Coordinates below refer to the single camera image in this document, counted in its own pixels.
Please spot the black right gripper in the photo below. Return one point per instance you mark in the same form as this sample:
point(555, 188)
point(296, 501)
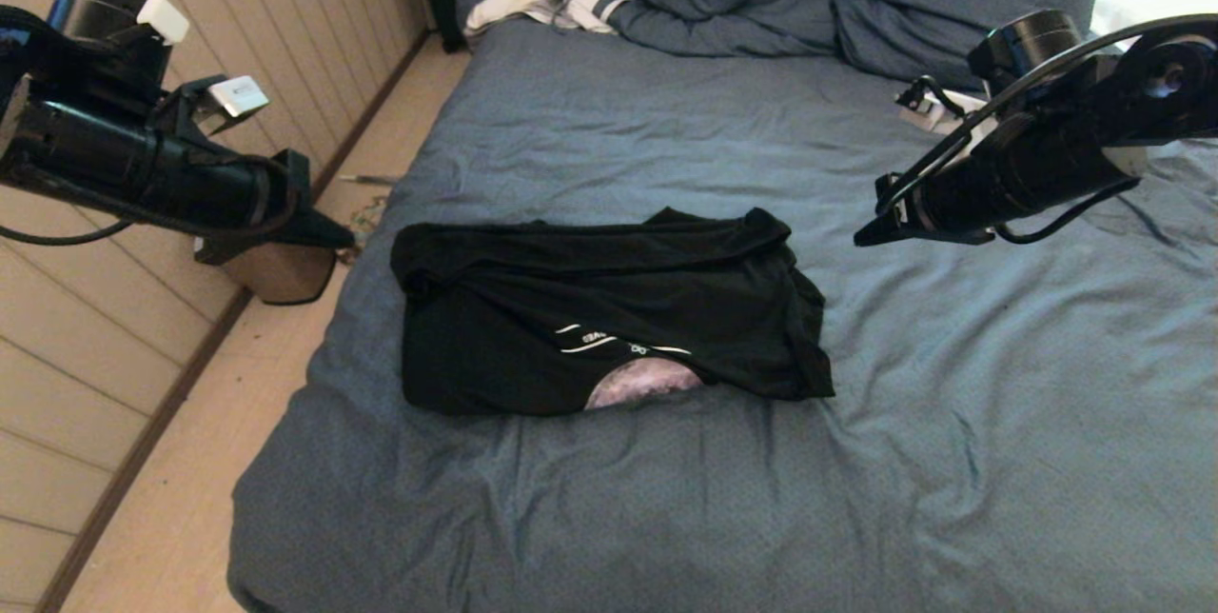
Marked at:
point(1009, 180)

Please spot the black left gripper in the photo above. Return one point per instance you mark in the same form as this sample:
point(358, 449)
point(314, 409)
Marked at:
point(143, 166)

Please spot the black moon print T-shirt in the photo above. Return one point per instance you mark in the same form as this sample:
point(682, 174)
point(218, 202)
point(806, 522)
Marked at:
point(609, 308)

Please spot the patterned item on floor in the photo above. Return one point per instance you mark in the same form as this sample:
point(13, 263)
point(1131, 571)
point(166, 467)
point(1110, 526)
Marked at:
point(371, 211)

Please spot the brown trash bin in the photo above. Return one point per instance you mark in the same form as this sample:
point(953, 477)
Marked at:
point(285, 275)

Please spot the thin grey rod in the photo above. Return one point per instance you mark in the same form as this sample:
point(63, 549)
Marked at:
point(371, 179)

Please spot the blue bed sheet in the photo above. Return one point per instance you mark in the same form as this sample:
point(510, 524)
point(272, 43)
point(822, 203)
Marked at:
point(714, 499)

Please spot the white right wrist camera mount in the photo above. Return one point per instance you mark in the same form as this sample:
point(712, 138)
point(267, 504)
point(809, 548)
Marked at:
point(937, 113)

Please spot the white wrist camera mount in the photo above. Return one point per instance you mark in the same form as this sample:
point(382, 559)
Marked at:
point(937, 113)
point(238, 94)

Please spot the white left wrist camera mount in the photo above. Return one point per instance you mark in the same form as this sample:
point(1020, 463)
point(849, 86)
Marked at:
point(238, 94)

